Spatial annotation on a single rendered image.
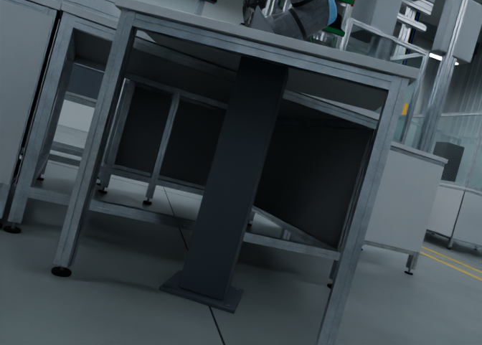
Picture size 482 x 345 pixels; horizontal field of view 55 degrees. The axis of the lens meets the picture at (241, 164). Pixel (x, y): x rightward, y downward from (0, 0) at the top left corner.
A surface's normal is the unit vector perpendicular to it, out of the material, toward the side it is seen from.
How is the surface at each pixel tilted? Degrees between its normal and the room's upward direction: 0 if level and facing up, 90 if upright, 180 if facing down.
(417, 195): 90
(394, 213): 90
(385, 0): 90
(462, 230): 90
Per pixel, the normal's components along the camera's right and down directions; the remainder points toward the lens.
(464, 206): 0.21, 0.08
